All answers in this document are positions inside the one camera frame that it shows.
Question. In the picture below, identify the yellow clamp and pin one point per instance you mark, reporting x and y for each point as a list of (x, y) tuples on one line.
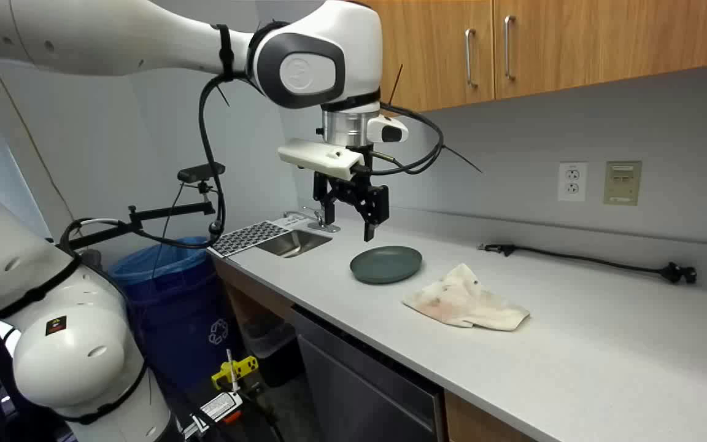
[(233, 369)]

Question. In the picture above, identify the white red hand tool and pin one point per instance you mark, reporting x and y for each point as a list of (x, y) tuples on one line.
[(218, 408)]

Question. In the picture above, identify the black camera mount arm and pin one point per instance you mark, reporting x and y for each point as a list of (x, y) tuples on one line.
[(148, 217)]

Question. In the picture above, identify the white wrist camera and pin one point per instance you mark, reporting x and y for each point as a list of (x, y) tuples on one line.
[(318, 156)]

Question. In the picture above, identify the wooden base cabinet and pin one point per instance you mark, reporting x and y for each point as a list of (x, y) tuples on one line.
[(471, 425)]

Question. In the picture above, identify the white power outlet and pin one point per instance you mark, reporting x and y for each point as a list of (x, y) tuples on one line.
[(572, 182)]

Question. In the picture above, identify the black dishwasher front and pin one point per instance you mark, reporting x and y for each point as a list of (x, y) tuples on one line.
[(361, 390)]

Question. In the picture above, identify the steel sink basin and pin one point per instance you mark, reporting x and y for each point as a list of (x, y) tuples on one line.
[(292, 241)]

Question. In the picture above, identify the blue recycling bin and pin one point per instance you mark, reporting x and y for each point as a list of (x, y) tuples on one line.
[(178, 311)]

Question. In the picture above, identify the wooden upper cabinet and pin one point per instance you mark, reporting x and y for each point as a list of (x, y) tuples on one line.
[(583, 41)]

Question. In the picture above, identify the black exterior camera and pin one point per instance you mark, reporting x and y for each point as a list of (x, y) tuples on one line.
[(199, 171)]

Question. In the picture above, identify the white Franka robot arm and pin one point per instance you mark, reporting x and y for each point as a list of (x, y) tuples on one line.
[(83, 32)]

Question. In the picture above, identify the sink faucet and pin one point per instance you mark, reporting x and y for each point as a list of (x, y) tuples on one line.
[(314, 219)]

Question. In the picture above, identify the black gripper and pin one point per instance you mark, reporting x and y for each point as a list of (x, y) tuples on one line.
[(353, 192)]

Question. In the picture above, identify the beige wall plate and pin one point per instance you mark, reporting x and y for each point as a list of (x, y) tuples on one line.
[(621, 182)]

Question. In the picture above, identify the dark green round plate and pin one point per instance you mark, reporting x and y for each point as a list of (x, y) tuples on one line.
[(385, 266)]

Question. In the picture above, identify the stained cream cloth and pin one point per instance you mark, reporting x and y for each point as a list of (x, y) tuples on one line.
[(465, 300)]

